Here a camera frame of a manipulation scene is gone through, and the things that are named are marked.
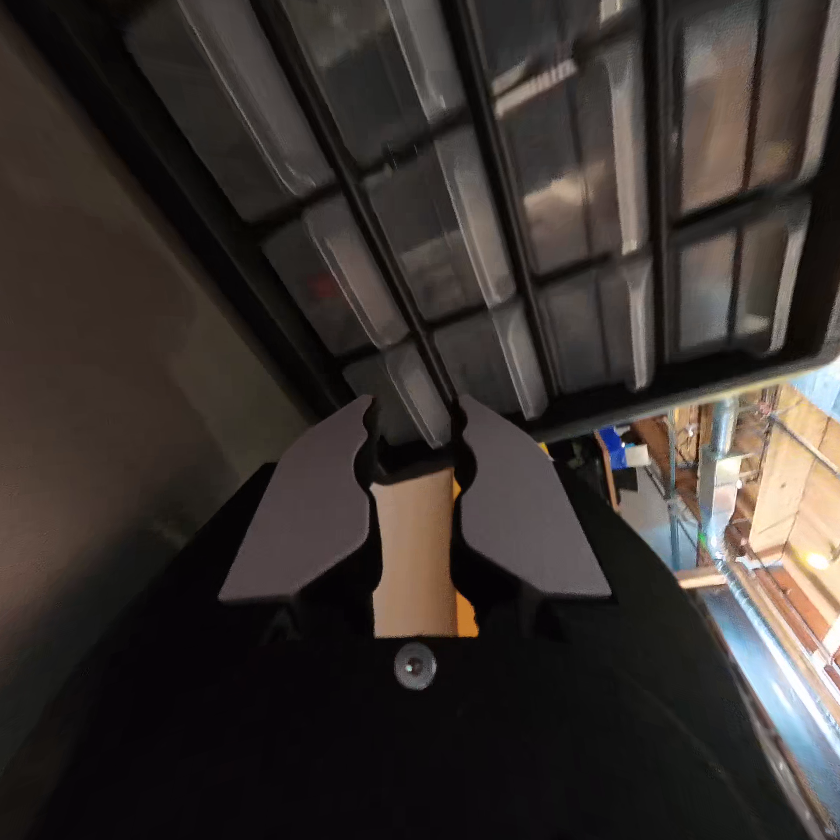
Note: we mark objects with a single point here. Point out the blue box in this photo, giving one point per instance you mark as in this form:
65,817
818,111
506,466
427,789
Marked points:
617,453

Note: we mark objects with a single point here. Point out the black drawer cabinet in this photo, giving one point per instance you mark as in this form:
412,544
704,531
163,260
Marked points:
263,289

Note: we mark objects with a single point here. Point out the round metal duct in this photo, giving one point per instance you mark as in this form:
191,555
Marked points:
715,473

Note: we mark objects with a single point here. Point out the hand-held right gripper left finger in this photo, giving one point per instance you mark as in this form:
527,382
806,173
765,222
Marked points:
295,525

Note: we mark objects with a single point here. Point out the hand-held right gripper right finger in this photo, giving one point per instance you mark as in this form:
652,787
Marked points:
538,525

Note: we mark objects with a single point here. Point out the metal air duct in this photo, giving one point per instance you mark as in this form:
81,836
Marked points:
814,394

